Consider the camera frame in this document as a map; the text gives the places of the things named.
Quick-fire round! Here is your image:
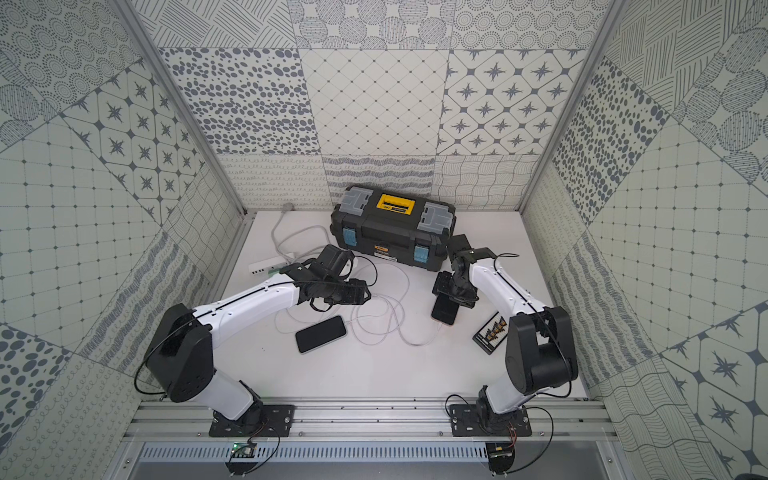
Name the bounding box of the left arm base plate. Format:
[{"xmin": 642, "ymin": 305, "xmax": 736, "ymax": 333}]
[{"xmin": 209, "ymin": 404, "xmax": 296, "ymax": 438}]

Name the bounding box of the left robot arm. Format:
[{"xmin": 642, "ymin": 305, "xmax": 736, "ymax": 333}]
[{"xmin": 139, "ymin": 263, "xmax": 371, "ymax": 424}]

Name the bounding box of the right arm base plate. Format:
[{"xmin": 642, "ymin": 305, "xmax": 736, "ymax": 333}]
[{"xmin": 447, "ymin": 403, "xmax": 532, "ymax": 437}]

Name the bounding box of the phone with mint case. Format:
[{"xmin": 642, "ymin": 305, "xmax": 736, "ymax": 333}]
[{"xmin": 295, "ymin": 315, "xmax": 347, "ymax": 354}]

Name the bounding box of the aluminium front rail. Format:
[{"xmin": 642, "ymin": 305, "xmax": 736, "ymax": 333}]
[{"xmin": 123, "ymin": 397, "xmax": 618, "ymax": 441}]

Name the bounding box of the white charging cable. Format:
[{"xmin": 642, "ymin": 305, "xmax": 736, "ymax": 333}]
[{"xmin": 275, "ymin": 257, "xmax": 445, "ymax": 348}]

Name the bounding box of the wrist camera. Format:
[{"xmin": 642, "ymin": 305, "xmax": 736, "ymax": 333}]
[
  {"xmin": 447, "ymin": 234, "xmax": 473, "ymax": 261},
  {"xmin": 312, "ymin": 244, "xmax": 354, "ymax": 279}
]

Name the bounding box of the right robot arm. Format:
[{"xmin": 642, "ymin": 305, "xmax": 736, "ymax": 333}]
[{"xmin": 432, "ymin": 235, "xmax": 579, "ymax": 422}]

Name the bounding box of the black toolbox yellow label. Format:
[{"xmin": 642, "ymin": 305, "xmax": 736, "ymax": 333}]
[{"xmin": 330, "ymin": 185, "xmax": 456, "ymax": 272}]

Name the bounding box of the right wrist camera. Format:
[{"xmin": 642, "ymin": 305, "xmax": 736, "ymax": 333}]
[{"xmin": 447, "ymin": 234, "xmax": 473, "ymax": 261}]

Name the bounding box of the white power strip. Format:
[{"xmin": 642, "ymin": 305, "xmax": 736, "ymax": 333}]
[{"xmin": 248, "ymin": 256, "xmax": 287, "ymax": 276}]

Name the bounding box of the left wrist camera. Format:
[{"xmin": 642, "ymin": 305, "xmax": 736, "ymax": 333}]
[{"xmin": 312, "ymin": 244, "xmax": 354, "ymax": 279}]

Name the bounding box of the grey power cord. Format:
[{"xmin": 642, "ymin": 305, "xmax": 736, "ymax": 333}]
[{"xmin": 269, "ymin": 202, "xmax": 337, "ymax": 271}]

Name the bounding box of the phone with pink case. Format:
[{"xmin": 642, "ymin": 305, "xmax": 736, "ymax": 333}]
[{"xmin": 430, "ymin": 294, "xmax": 460, "ymax": 326}]

